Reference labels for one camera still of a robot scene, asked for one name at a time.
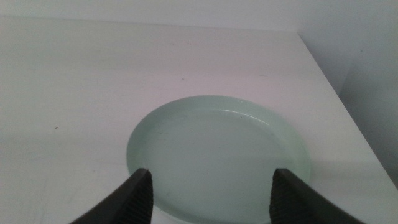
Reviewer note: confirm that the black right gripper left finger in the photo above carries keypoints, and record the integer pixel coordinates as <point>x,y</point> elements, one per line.
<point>130,205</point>

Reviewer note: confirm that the pale green shallow bowl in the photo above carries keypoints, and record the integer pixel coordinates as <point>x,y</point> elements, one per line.
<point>214,155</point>

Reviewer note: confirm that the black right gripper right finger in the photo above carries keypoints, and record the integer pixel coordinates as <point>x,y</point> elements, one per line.
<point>292,205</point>

